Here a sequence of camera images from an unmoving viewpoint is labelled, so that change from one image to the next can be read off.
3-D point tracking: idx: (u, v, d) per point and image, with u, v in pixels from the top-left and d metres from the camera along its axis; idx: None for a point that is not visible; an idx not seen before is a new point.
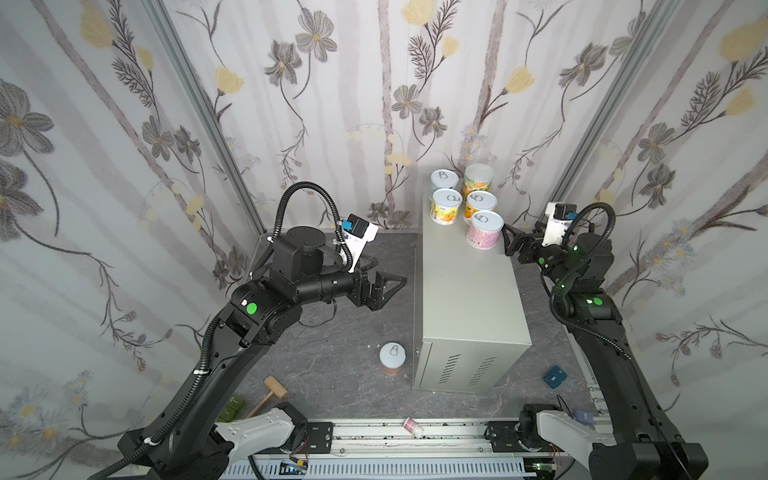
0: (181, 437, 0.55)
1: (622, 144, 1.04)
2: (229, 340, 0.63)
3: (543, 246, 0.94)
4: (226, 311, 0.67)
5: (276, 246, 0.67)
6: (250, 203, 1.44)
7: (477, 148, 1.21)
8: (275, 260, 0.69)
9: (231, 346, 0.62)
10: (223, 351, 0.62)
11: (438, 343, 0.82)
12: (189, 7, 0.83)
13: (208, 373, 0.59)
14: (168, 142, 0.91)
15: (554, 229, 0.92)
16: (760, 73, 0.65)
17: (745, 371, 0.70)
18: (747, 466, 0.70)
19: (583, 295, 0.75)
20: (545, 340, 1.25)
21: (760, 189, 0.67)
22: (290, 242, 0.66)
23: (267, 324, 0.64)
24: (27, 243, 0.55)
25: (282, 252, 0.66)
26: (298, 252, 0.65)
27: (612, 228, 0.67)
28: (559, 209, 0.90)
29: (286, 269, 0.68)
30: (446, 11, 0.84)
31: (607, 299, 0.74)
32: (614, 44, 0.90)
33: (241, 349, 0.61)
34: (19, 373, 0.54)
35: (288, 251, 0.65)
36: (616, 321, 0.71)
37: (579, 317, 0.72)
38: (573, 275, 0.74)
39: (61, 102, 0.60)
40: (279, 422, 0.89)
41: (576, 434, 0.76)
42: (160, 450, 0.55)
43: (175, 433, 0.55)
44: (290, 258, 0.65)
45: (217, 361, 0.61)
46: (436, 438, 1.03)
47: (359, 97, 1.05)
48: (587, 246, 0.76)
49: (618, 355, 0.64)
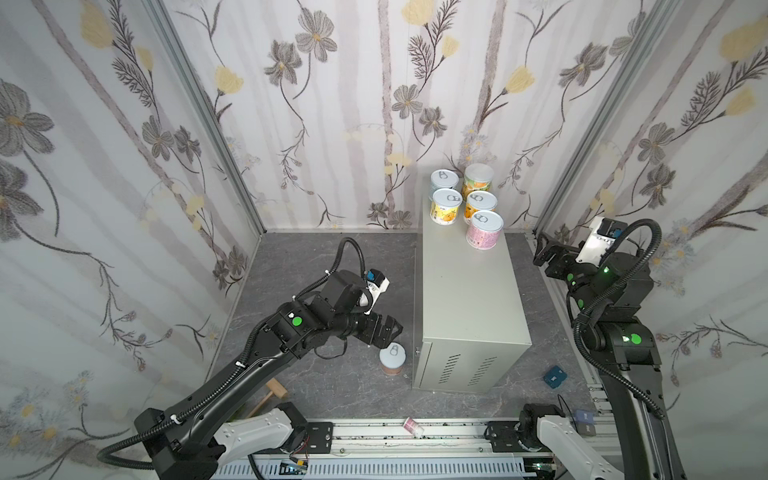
0: (203, 422, 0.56)
1: (622, 144, 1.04)
2: (269, 344, 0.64)
3: (576, 263, 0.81)
4: (275, 316, 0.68)
5: (331, 279, 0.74)
6: (250, 203, 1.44)
7: (477, 148, 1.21)
8: (324, 288, 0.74)
9: (271, 349, 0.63)
10: (261, 353, 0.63)
11: (439, 343, 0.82)
12: (188, 7, 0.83)
13: (245, 368, 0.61)
14: (168, 142, 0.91)
15: (592, 244, 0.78)
16: (760, 73, 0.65)
17: (746, 371, 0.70)
18: (749, 466, 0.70)
19: (616, 327, 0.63)
20: (545, 340, 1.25)
21: (760, 189, 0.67)
22: (343, 279, 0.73)
23: (303, 340, 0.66)
24: (27, 243, 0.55)
25: (336, 284, 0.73)
26: (351, 290, 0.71)
27: (652, 251, 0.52)
28: (605, 223, 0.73)
29: (331, 298, 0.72)
30: (446, 11, 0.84)
31: (644, 331, 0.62)
32: (614, 44, 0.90)
33: (279, 354, 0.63)
34: (19, 374, 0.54)
35: (342, 285, 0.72)
36: (650, 364, 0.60)
37: (609, 354, 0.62)
38: (604, 302, 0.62)
39: (62, 102, 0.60)
40: (278, 424, 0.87)
41: (578, 450, 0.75)
42: (178, 431, 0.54)
43: (197, 421, 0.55)
44: (342, 290, 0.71)
45: (255, 360, 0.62)
46: (436, 439, 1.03)
47: (359, 98, 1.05)
48: (619, 268, 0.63)
49: (648, 411, 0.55)
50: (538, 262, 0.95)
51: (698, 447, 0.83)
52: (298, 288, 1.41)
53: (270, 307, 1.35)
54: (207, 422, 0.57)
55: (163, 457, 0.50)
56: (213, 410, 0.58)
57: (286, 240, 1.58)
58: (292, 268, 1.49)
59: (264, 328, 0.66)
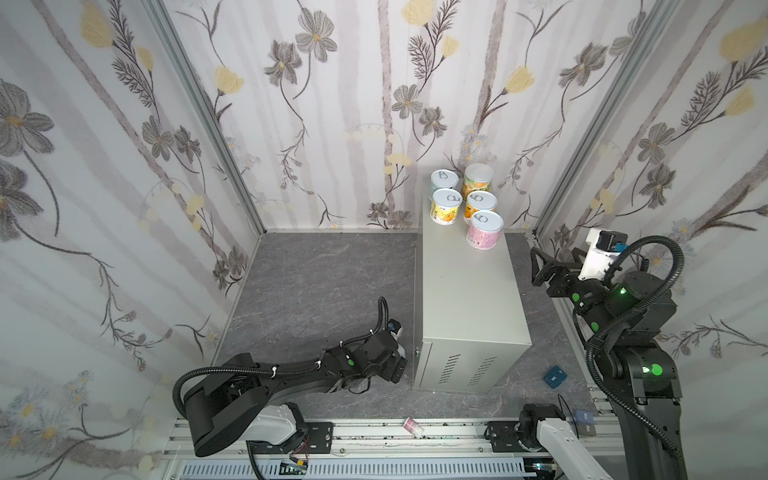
0: (286, 387, 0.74)
1: (622, 144, 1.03)
2: (334, 363, 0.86)
3: (579, 280, 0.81)
4: (337, 351, 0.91)
5: (374, 337, 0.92)
6: (250, 203, 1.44)
7: (477, 148, 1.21)
8: (368, 343, 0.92)
9: (335, 368, 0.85)
10: (328, 366, 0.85)
11: (438, 343, 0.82)
12: (188, 7, 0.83)
13: (318, 370, 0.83)
14: (168, 142, 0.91)
15: (593, 261, 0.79)
16: (760, 73, 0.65)
17: (746, 370, 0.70)
18: (749, 466, 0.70)
19: (636, 355, 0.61)
20: (545, 340, 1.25)
21: (760, 189, 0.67)
22: (383, 340, 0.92)
23: (345, 377, 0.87)
24: (26, 243, 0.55)
25: (378, 342, 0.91)
26: (386, 351, 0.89)
27: (675, 273, 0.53)
28: (605, 238, 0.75)
29: (370, 352, 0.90)
30: (446, 11, 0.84)
31: (665, 360, 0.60)
32: (614, 44, 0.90)
33: (337, 376, 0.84)
34: (20, 373, 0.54)
35: (380, 344, 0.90)
36: (669, 397, 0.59)
37: (626, 384, 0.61)
38: (620, 327, 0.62)
39: (61, 102, 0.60)
40: (286, 420, 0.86)
41: (580, 462, 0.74)
42: (270, 382, 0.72)
43: (282, 382, 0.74)
44: (380, 349, 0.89)
45: (323, 369, 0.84)
46: (436, 439, 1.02)
47: (359, 98, 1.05)
48: (638, 290, 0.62)
49: (662, 447, 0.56)
50: (538, 283, 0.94)
51: (698, 448, 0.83)
52: (298, 288, 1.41)
53: (269, 307, 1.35)
54: (287, 389, 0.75)
55: (248, 398, 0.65)
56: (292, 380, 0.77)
57: (287, 239, 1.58)
58: (292, 268, 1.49)
59: (329, 354, 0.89)
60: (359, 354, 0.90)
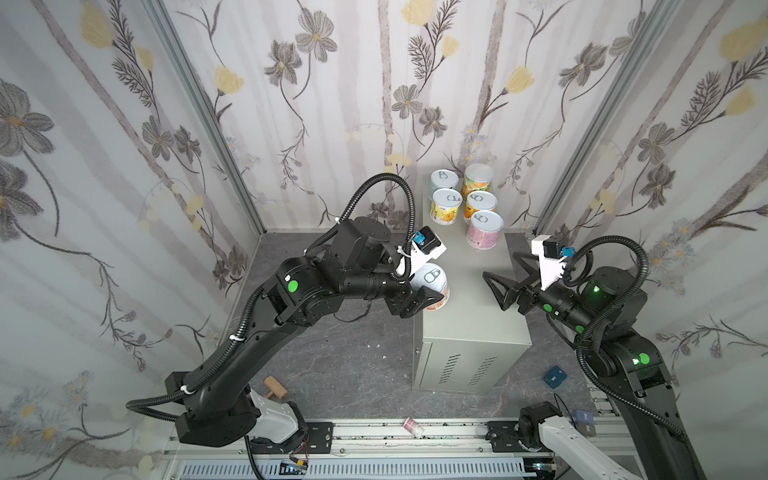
0: (211, 394, 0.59)
1: (622, 144, 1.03)
2: (267, 312, 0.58)
3: (544, 292, 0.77)
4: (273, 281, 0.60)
5: (341, 230, 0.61)
6: (250, 203, 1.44)
7: (477, 148, 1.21)
8: (334, 243, 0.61)
9: (267, 319, 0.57)
10: (259, 324, 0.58)
11: (439, 343, 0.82)
12: (188, 7, 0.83)
13: (241, 342, 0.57)
14: (168, 142, 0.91)
15: (546, 269, 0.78)
16: (760, 73, 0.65)
17: (746, 370, 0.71)
18: (753, 466, 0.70)
19: (623, 348, 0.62)
20: (545, 340, 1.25)
21: (760, 189, 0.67)
22: (355, 230, 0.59)
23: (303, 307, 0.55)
24: (27, 243, 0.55)
25: (345, 236, 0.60)
26: (359, 243, 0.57)
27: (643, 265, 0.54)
28: (551, 245, 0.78)
29: (341, 254, 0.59)
30: (446, 11, 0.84)
31: (649, 346, 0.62)
32: (614, 44, 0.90)
33: (275, 326, 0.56)
34: (19, 373, 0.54)
35: (351, 236, 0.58)
36: (661, 381, 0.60)
37: (622, 379, 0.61)
38: (602, 323, 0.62)
39: (61, 101, 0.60)
40: (290, 417, 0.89)
41: (589, 458, 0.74)
42: (193, 402, 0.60)
43: (206, 389, 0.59)
44: (352, 242, 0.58)
45: (252, 332, 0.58)
46: (436, 438, 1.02)
47: (359, 97, 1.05)
48: (610, 285, 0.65)
49: (670, 435, 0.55)
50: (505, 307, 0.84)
51: (701, 446, 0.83)
52: None
53: None
54: (216, 394, 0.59)
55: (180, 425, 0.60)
56: (219, 385, 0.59)
57: (287, 239, 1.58)
58: None
59: (263, 294, 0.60)
60: (328, 261, 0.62)
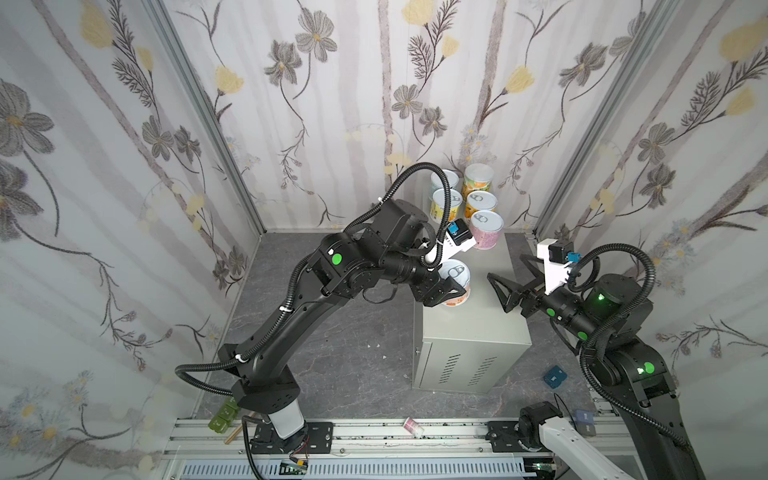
0: (263, 362, 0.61)
1: (622, 144, 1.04)
2: (313, 284, 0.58)
3: (548, 297, 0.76)
4: (316, 255, 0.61)
5: (384, 208, 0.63)
6: (250, 203, 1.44)
7: (477, 148, 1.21)
8: (376, 221, 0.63)
9: (313, 290, 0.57)
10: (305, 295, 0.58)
11: (438, 343, 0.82)
12: (189, 7, 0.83)
13: (290, 313, 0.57)
14: (168, 142, 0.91)
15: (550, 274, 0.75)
16: (760, 73, 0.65)
17: (747, 370, 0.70)
18: (754, 466, 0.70)
19: (627, 356, 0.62)
20: (545, 340, 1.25)
21: (760, 189, 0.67)
22: (397, 208, 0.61)
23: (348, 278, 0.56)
24: (27, 243, 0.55)
25: (389, 214, 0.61)
26: (403, 221, 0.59)
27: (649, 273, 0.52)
28: (555, 250, 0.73)
29: (383, 231, 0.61)
30: (446, 11, 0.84)
31: (654, 354, 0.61)
32: (614, 44, 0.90)
33: (322, 297, 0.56)
34: (20, 373, 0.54)
35: (395, 214, 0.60)
36: (666, 391, 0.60)
37: (627, 388, 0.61)
38: (607, 332, 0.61)
39: (61, 102, 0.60)
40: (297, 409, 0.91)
41: (589, 459, 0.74)
42: (246, 369, 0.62)
43: (258, 357, 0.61)
44: (396, 219, 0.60)
45: (299, 302, 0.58)
46: (436, 438, 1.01)
47: (359, 97, 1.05)
48: (614, 294, 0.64)
49: (675, 445, 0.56)
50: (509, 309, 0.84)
51: (702, 447, 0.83)
52: None
53: (270, 307, 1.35)
54: (267, 362, 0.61)
55: (236, 390, 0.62)
56: (271, 353, 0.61)
57: (287, 239, 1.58)
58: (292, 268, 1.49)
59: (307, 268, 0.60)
60: (368, 239, 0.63)
